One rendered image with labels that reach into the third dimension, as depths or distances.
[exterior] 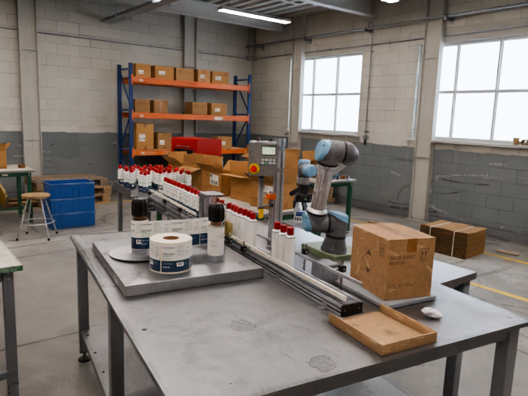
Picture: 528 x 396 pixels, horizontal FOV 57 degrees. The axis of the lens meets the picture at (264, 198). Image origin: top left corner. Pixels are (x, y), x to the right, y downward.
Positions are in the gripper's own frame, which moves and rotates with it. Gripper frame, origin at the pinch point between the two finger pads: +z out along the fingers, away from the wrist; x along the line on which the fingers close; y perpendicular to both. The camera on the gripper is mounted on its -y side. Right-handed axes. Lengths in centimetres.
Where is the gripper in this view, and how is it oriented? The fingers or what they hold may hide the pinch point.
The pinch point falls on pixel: (298, 214)
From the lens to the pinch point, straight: 315.0
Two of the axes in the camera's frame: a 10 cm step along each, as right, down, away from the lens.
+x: 7.9, -0.7, 6.1
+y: 6.1, 1.5, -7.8
